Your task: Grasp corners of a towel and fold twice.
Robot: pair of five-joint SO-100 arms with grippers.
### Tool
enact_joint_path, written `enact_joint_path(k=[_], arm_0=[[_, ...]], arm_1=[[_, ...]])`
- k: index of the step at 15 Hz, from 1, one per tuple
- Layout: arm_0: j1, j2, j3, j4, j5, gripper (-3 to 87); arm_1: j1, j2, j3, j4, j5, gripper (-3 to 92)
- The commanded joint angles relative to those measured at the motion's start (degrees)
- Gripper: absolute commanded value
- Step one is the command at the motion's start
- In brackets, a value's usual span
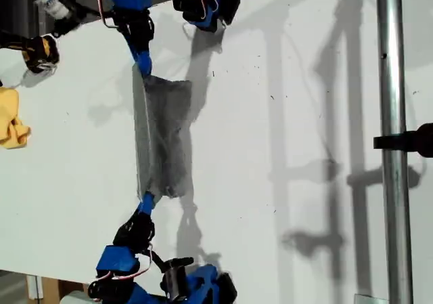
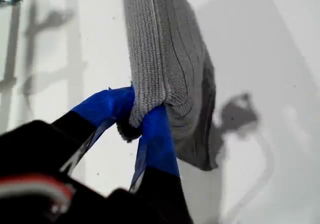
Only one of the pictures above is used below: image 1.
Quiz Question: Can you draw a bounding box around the short black camera stalk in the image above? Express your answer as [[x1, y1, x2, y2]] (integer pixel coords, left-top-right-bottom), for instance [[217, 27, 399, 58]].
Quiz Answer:
[[152, 249, 196, 272], [52, 0, 116, 37]]

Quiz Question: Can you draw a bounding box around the brown cardboard box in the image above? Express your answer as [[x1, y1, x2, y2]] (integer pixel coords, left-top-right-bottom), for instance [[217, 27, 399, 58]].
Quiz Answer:
[[40, 276, 92, 297]]

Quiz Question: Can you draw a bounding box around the yellow cloth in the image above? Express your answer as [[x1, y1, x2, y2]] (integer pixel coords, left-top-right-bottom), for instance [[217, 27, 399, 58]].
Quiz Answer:
[[0, 86, 32, 150]]

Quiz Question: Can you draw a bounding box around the grey white-striped towel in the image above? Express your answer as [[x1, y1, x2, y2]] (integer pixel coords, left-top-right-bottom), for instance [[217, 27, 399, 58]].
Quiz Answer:
[[131, 63, 194, 200]]

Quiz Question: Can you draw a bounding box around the steel post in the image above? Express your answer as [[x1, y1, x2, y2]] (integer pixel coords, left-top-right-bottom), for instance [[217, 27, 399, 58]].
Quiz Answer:
[[375, 0, 414, 304]]

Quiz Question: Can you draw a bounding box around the white plastic container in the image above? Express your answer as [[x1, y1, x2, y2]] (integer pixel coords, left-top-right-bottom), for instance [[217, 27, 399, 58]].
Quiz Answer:
[[60, 290, 92, 304]]

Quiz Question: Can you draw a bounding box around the white table leg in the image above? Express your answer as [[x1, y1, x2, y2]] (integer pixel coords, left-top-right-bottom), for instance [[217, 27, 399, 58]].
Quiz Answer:
[[26, 274, 44, 301]]

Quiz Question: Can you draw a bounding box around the black clamp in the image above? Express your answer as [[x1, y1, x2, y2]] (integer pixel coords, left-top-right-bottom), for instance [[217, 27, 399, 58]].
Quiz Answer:
[[373, 123, 433, 158]]

